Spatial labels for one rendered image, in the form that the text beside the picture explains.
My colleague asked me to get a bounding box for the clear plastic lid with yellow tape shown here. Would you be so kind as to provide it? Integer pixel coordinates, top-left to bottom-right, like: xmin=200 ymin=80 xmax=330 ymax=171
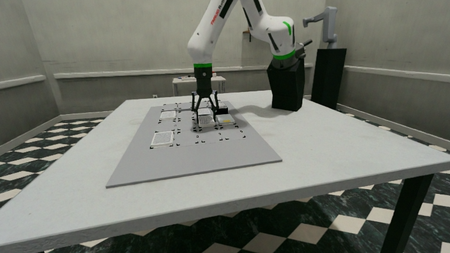
xmin=216 ymin=114 xmax=235 ymax=124

